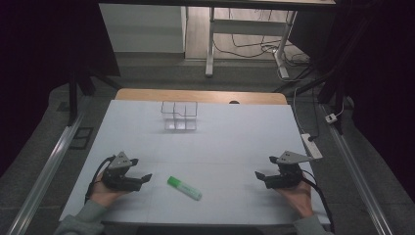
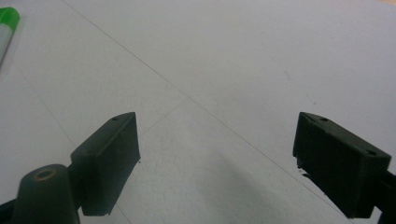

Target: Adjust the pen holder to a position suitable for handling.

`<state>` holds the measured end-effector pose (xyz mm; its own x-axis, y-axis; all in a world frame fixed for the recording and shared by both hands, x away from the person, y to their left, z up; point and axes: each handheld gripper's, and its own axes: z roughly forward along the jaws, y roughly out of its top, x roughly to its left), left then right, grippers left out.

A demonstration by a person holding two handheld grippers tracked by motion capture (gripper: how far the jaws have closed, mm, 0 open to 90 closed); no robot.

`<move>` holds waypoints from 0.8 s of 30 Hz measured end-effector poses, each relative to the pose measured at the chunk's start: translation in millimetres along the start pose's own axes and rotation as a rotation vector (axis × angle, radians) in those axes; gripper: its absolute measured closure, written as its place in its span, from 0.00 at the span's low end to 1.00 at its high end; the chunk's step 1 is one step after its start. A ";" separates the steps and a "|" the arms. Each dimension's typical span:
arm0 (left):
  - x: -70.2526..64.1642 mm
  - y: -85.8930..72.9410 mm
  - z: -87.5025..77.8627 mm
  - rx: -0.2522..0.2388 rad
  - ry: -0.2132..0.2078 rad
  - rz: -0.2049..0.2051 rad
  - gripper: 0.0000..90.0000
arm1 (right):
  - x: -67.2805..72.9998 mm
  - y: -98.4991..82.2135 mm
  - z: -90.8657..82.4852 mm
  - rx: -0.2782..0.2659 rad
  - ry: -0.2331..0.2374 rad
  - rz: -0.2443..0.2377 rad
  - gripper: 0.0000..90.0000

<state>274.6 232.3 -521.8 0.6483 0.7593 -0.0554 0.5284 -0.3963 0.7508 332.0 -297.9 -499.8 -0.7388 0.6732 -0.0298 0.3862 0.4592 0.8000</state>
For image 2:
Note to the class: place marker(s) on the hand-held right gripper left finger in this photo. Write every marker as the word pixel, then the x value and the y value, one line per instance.
pixel 106 161

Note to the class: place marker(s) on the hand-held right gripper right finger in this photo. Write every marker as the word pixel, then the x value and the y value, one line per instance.
pixel 339 165

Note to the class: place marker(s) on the green capped white marker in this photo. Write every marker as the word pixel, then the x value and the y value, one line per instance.
pixel 5 28

